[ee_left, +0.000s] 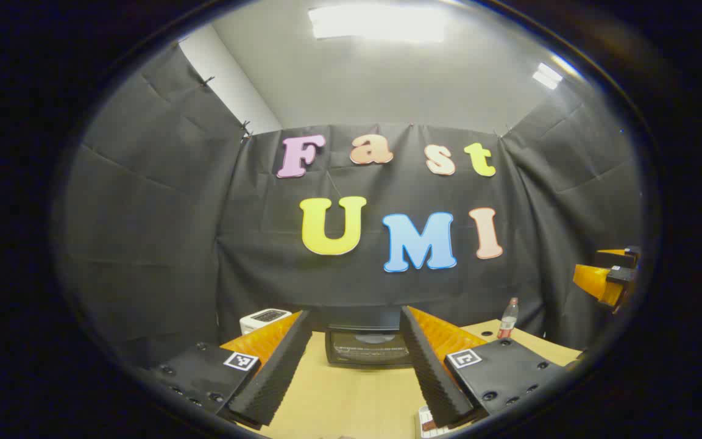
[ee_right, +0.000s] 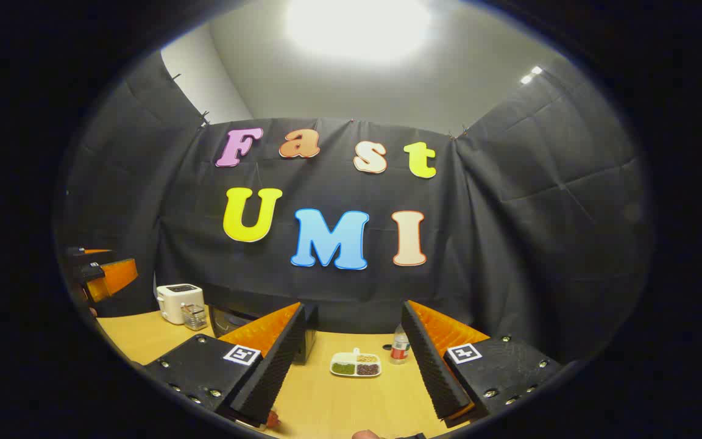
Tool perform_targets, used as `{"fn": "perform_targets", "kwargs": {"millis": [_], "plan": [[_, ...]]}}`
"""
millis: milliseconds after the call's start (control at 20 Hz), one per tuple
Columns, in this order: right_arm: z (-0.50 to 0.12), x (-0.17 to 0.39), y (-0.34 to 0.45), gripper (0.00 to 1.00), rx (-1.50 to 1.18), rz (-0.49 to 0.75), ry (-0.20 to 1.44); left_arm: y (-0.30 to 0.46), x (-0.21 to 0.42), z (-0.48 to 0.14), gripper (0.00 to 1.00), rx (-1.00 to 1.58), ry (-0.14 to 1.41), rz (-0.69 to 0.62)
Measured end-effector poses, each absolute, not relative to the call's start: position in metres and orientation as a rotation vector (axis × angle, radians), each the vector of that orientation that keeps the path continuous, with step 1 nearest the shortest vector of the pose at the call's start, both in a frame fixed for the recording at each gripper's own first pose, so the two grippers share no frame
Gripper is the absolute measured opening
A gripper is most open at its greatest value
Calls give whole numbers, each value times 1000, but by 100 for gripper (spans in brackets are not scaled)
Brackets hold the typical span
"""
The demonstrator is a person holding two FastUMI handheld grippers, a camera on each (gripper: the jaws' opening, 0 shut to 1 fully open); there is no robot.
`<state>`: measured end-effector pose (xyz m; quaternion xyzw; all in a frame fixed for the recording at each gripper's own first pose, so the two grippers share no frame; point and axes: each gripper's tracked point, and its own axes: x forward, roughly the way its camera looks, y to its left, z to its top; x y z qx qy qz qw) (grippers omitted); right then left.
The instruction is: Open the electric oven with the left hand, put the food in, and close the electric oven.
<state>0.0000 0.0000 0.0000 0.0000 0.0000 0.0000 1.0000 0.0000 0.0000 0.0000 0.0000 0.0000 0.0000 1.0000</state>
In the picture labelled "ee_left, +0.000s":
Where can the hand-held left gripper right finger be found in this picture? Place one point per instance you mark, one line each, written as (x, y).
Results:
(433, 378)

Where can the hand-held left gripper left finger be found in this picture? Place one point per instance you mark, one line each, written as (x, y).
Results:
(269, 381)

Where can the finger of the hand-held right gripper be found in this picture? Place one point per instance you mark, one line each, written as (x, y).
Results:
(622, 258)
(598, 281)

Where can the black electric oven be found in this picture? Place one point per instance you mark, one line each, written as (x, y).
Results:
(366, 349)

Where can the white keyboard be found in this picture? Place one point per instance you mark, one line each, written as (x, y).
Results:
(429, 424)

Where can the white toaster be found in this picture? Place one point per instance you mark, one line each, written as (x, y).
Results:
(264, 318)

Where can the clear water bottle red label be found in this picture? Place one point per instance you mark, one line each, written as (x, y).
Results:
(507, 323)

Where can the black backdrop cloth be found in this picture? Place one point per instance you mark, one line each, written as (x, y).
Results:
(205, 244)

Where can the small ceiling light panel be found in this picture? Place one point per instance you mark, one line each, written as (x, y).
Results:
(547, 75)

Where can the large ceiling light panel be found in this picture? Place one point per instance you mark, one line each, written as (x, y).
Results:
(375, 23)

